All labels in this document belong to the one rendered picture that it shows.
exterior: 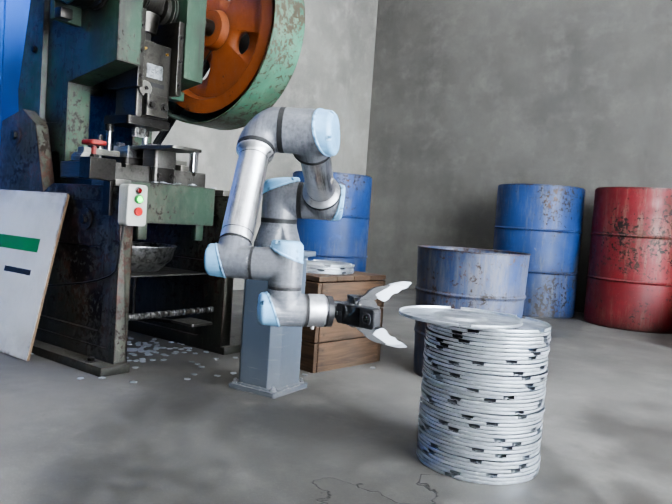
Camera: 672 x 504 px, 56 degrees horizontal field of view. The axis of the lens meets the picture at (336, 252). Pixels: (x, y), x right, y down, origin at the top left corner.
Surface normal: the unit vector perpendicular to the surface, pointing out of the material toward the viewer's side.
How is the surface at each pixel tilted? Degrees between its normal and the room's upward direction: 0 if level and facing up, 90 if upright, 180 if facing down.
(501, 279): 92
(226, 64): 90
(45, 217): 78
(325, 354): 90
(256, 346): 90
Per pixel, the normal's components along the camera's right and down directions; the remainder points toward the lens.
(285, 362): 0.85, 0.08
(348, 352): 0.72, 0.08
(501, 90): -0.59, 0.00
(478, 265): -0.10, 0.08
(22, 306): -0.55, -0.20
